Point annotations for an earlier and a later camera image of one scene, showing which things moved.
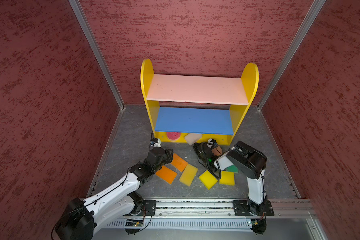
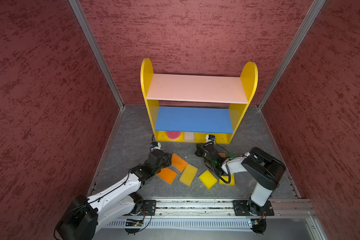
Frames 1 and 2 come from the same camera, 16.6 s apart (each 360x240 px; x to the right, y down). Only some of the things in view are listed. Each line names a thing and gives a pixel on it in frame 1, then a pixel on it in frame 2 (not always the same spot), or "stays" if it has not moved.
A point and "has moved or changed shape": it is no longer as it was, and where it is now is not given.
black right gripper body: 196,147 stays
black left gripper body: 166,159 stays
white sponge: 192,138 has moved or changed shape
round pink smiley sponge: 173,136 stays
